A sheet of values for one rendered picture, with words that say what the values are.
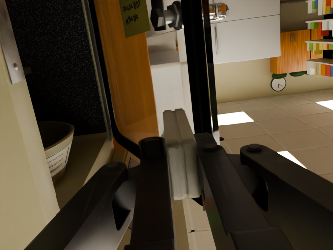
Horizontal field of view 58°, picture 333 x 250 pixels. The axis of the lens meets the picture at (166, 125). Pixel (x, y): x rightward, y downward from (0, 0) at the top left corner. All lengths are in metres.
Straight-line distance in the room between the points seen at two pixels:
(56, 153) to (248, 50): 5.04
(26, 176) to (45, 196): 0.03
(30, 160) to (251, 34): 5.14
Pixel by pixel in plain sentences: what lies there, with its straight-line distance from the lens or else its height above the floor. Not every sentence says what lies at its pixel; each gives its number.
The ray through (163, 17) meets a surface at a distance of 0.28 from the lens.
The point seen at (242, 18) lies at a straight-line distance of 5.28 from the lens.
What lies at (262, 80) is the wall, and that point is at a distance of 6.17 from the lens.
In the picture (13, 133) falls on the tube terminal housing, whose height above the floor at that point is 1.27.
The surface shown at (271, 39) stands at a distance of 5.43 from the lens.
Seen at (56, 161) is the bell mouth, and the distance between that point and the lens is 0.37.
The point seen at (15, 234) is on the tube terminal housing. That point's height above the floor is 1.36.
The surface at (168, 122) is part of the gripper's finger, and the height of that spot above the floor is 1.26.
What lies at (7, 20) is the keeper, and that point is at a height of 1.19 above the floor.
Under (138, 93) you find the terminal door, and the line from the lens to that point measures 0.40.
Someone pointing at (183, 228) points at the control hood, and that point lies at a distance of 0.48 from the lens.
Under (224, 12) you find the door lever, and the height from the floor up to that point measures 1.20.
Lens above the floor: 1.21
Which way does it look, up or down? 17 degrees up
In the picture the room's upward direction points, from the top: 173 degrees clockwise
